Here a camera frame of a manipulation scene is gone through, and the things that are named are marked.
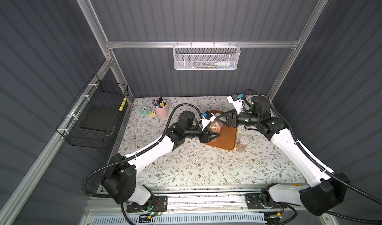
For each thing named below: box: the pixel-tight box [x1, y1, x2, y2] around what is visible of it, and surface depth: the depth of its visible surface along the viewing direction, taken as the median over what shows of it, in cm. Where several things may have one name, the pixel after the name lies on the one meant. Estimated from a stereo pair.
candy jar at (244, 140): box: [236, 135, 251, 153], surface depth 86 cm
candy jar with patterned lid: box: [208, 119, 223, 134], surface depth 72 cm
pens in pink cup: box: [152, 96, 167, 109], surface depth 103 cm
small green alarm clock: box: [139, 105, 151, 115], surface depth 114 cm
